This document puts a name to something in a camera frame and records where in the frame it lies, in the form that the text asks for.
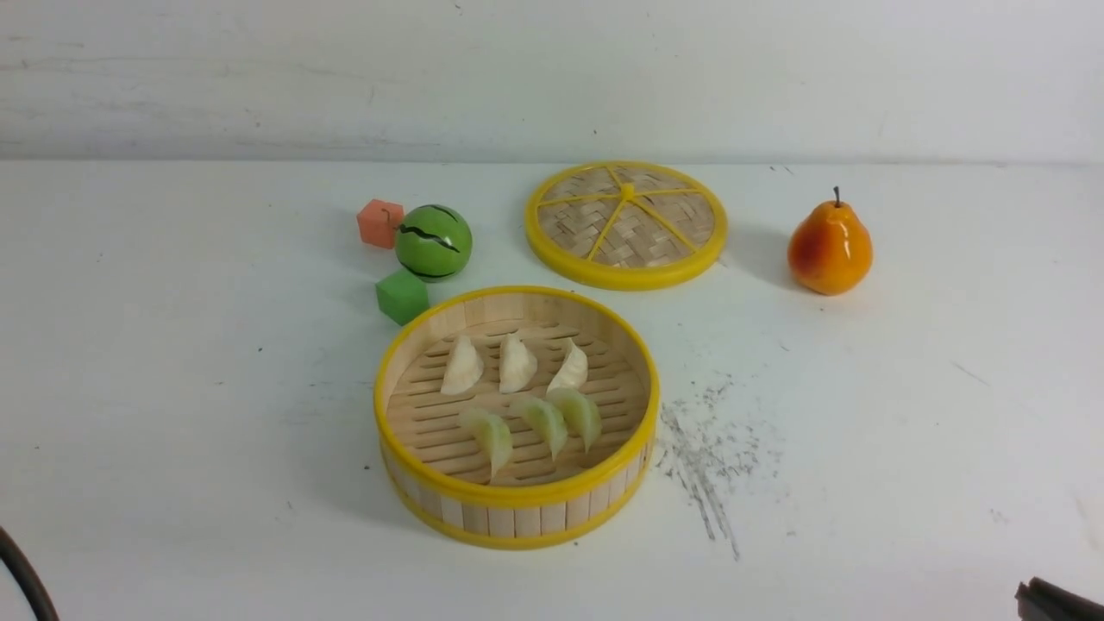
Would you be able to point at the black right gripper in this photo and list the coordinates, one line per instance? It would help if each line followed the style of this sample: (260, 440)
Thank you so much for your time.
(1039, 599)

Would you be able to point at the green dumpling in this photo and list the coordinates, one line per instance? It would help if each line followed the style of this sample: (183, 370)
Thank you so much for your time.
(580, 413)
(492, 435)
(547, 421)

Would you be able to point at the white dumpling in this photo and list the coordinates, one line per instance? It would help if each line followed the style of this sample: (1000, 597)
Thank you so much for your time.
(574, 369)
(517, 364)
(464, 367)

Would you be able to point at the bamboo steamer tray yellow rim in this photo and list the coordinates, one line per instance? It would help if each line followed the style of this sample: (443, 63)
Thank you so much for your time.
(448, 402)

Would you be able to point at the woven steamer lid yellow rim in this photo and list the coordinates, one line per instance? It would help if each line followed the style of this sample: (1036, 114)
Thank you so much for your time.
(625, 225)

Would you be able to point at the orange yellow toy pear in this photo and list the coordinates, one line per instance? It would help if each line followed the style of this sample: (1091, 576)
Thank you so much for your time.
(831, 251)

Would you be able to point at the green toy watermelon ball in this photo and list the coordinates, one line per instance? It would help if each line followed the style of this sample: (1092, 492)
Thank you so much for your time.
(434, 242)

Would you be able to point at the green foam cube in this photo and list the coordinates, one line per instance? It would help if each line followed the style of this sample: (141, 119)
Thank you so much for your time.
(402, 296)

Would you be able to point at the orange foam cube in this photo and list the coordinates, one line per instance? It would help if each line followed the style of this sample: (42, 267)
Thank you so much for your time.
(378, 223)

